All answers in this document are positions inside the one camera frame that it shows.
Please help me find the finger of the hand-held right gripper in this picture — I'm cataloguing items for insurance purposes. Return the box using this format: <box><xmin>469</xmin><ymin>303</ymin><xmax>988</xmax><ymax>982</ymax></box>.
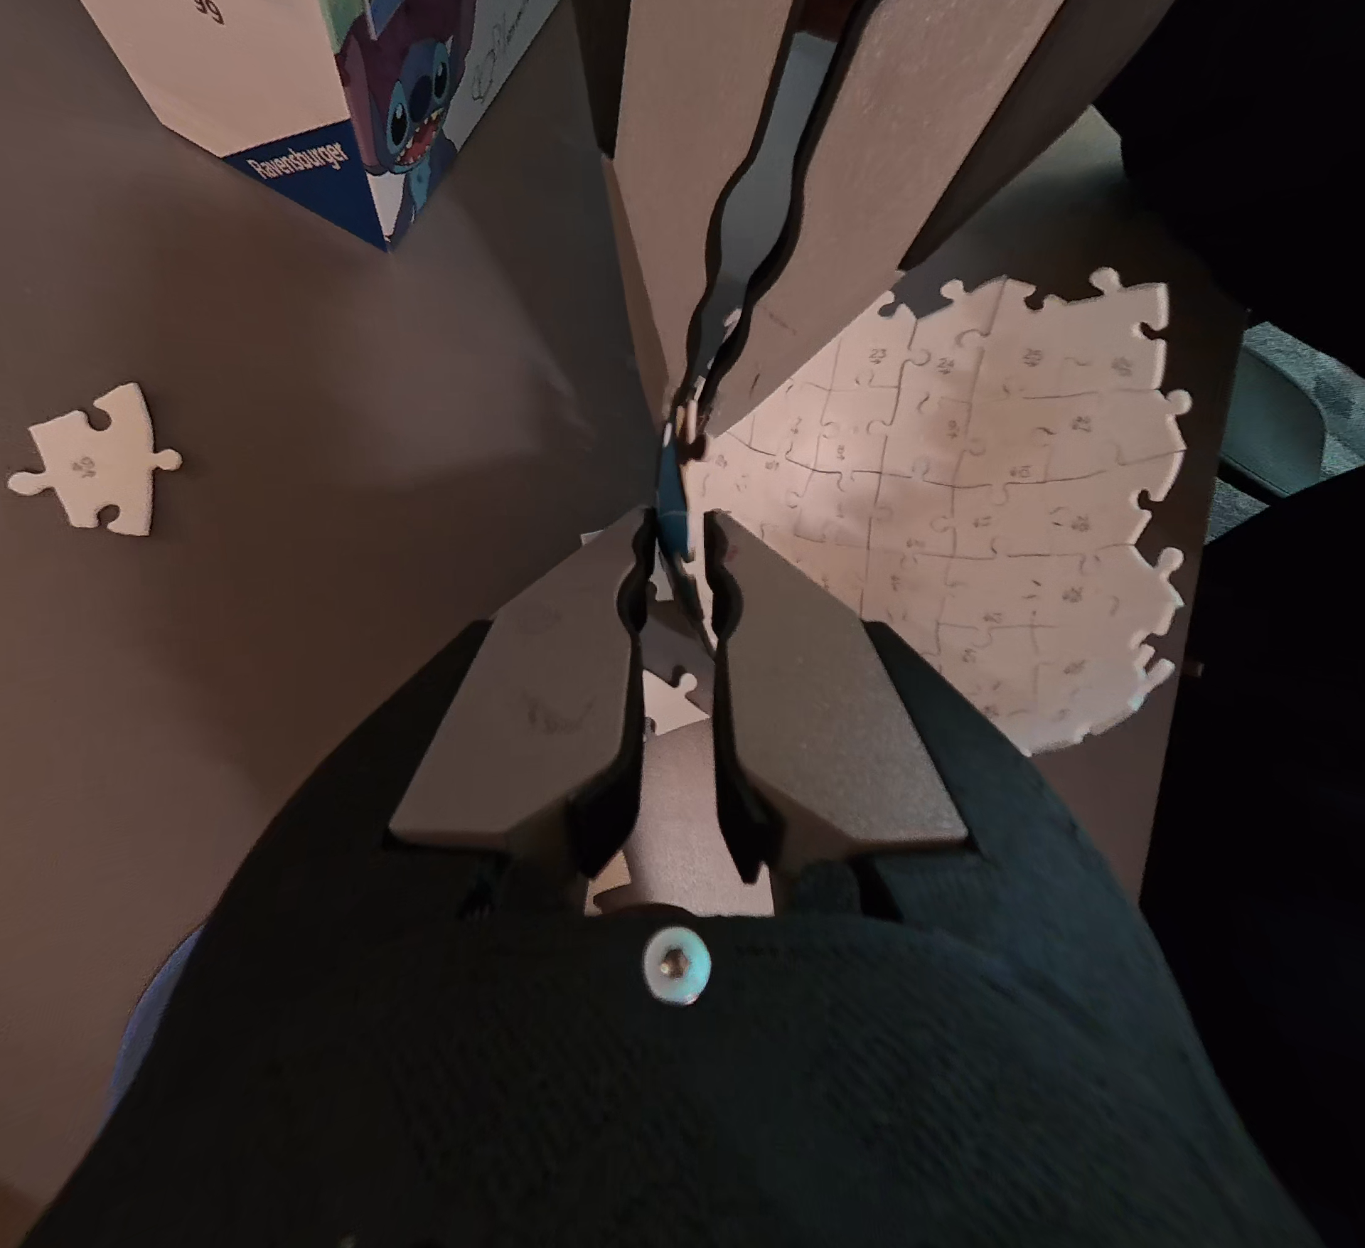
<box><xmin>605</xmin><ymin>0</ymin><xmax>803</xmax><ymax>422</ymax></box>
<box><xmin>695</xmin><ymin>0</ymin><xmax>1075</xmax><ymax>435</ymax></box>

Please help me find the printed puzzle box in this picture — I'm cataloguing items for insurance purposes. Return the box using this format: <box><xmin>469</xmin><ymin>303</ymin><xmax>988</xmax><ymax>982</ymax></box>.
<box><xmin>21</xmin><ymin>0</ymin><xmax>567</xmax><ymax>255</ymax></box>

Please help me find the white puzzle piece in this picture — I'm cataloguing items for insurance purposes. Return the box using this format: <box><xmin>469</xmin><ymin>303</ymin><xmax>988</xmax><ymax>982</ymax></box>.
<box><xmin>642</xmin><ymin>667</ymin><xmax>702</xmax><ymax>738</ymax></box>
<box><xmin>652</xmin><ymin>384</ymin><xmax>713</xmax><ymax>647</ymax></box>
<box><xmin>4</xmin><ymin>383</ymin><xmax>184</xmax><ymax>538</ymax></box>

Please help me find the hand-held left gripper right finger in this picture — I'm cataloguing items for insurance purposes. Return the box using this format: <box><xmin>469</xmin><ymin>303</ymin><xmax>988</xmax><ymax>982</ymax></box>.
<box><xmin>703</xmin><ymin>511</ymin><xmax>969</xmax><ymax>884</ymax></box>

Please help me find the blue plastic stand ring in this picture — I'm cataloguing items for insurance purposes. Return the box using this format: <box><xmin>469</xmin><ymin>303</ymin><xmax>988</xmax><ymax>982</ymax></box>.
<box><xmin>106</xmin><ymin>923</ymin><xmax>209</xmax><ymax>1153</ymax></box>

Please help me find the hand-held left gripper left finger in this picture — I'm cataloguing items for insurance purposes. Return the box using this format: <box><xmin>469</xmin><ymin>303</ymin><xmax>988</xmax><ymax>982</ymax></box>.
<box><xmin>386</xmin><ymin>511</ymin><xmax>654</xmax><ymax>882</ymax></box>

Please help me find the partly built puzzle ball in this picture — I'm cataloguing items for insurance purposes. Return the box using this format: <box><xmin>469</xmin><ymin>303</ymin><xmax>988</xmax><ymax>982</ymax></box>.
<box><xmin>708</xmin><ymin>269</ymin><xmax>1194</xmax><ymax>756</ymax></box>

